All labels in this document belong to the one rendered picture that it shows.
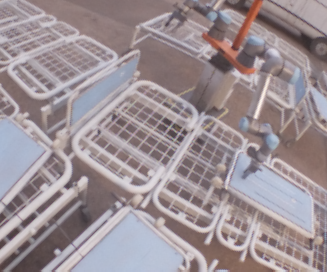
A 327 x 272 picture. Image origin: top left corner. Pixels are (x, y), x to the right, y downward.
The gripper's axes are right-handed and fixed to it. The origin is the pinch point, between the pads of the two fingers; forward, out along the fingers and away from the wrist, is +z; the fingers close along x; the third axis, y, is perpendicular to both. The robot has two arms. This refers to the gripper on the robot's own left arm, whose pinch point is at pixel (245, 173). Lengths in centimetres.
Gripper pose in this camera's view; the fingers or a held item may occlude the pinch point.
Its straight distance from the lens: 156.6
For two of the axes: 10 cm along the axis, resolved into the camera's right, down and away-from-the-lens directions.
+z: -3.3, 7.0, 6.3
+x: 4.3, -4.8, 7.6
